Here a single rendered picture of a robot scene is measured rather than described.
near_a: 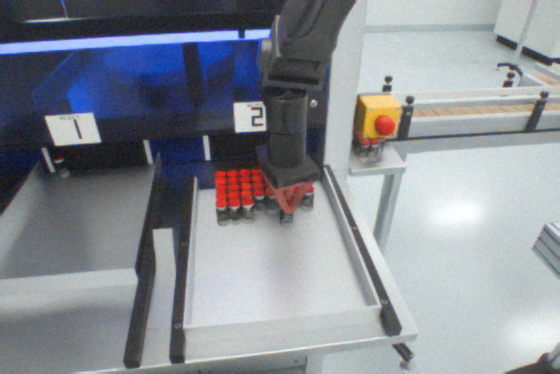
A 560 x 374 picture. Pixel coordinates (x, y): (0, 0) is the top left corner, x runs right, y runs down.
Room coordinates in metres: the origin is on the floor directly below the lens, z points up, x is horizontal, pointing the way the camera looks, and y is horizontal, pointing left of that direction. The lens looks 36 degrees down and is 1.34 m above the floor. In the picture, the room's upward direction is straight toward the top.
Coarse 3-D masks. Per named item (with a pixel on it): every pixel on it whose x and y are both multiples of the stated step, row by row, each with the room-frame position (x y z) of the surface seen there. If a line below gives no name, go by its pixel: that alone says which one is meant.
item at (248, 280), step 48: (192, 240) 0.45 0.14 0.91; (240, 240) 0.48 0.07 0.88; (288, 240) 0.48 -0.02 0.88; (336, 240) 0.48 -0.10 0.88; (192, 288) 0.37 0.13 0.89; (240, 288) 0.37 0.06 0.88; (288, 288) 0.37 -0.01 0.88; (336, 288) 0.37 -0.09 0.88; (192, 336) 0.28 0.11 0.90; (240, 336) 0.29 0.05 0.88
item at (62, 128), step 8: (48, 120) 0.62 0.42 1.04; (56, 120) 0.62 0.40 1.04; (64, 120) 0.62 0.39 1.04; (72, 120) 0.62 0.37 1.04; (80, 120) 0.62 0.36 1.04; (88, 120) 0.63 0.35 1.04; (56, 128) 0.62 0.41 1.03; (64, 128) 0.62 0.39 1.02; (72, 128) 0.62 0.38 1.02; (80, 128) 0.62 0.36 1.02; (88, 128) 0.63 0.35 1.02; (96, 128) 0.63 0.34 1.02; (56, 136) 0.62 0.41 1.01; (64, 136) 0.62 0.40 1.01; (72, 136) 0.62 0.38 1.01; (88, 136) 0.63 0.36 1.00; (96, 136) 0.63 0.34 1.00; (56, 144) 0.62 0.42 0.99; (64, 144) 0.62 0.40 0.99
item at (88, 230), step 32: (160, 160) 0.71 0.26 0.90; (32, 192) 0.61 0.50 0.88; (64, 192) 0.61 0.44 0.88; (96, 192) 0.61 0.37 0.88; (128, 192) 0.61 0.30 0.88; (0, 224) 0.48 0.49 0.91; (32, 224) 0.52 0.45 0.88; (64, 224) 0.52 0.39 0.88; (96, 224) 0.52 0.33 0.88; (128, 224) 0.52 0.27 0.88; (0, 256) 0.43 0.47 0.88; (32, 256) 0.44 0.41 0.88; (64, 256) 0.44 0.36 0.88; (96, 256) 0.44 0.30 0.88; (128, 256) 0.44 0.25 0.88; (0, 288) 0.36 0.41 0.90; (32, 288) 0.36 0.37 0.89; (64, 288) 0.37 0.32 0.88
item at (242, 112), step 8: (240, 104) 0.66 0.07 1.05; (248, 104) 0.67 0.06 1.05; (256, 104) 0.67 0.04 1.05; (240, 112) 0.66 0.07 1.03; (248, 112) 0.67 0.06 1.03; (256, 112) 0.67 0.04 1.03; (264, 112) 0.67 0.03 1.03; (240, 120) 0.66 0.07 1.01; (248, 120) 0.67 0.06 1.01; (256, 120) 0.67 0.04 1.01; (264, 120) 0.67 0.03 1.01; (240, 128) 0.66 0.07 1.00; (248, 128) 0.67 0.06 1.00; (256, 128) 0.67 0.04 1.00; (264, 128) 0.67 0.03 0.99
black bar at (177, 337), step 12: (192, 180) 0.63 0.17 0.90; (192, 192) 0.59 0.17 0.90; (192, 204) 0.56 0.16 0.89; (180, 228) 0.49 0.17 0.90; (180, 240) 0.46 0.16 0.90; (180, 252) 0.43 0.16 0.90; (180, 264) 0.41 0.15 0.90; (180, 276) 0.38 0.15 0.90; (180, 288) 0.36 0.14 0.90; (180, 300) 0.34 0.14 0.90; (180, 312) 0.32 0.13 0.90; (180, 324) 0.30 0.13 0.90; (180, 336) 0.28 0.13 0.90; (180, 348) 0.26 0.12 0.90; (180, 360) 0.25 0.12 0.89
